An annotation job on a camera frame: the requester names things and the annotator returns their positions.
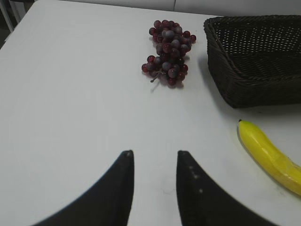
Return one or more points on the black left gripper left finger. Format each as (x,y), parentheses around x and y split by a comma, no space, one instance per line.
(107,203)

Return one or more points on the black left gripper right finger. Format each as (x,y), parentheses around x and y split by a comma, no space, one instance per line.
(202,202)

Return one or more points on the black woven basket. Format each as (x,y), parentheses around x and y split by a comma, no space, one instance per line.
(255,60)

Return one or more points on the yellow banana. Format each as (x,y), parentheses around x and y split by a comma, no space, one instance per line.
(270,158)

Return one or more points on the red grape bunch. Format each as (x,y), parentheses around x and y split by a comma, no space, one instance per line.
(172,44)

